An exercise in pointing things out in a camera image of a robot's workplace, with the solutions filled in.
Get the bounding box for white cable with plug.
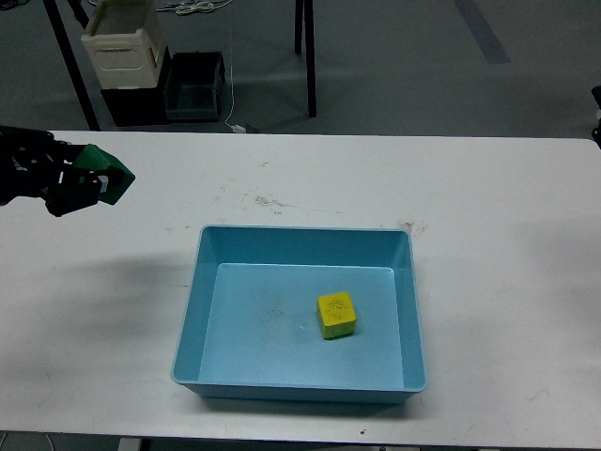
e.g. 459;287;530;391
223;23;247;134

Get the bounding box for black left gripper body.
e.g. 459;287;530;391
1;126;58;206

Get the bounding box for black frame leg left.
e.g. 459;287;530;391
42;0;100;132

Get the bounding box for light blue plastic box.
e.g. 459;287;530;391
171;225;428;404

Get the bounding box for cream plastic crate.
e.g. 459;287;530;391
82;1;166;89

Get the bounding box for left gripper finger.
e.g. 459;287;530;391
44;166;100;217
46;137;85;167

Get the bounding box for white coiled rope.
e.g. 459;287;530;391
154;0;234;16

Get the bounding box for yellow block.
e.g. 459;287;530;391
316;291;357;340

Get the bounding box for black frame legs centre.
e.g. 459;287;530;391
294;0;317;118

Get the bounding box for green block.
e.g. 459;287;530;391
72;144;135;206

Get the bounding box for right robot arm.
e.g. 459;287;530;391
591;86;601;147

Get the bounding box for dark grey open bin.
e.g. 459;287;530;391
163;52;225;122

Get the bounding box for black crate under cream crate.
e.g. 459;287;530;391
100;48;172;127

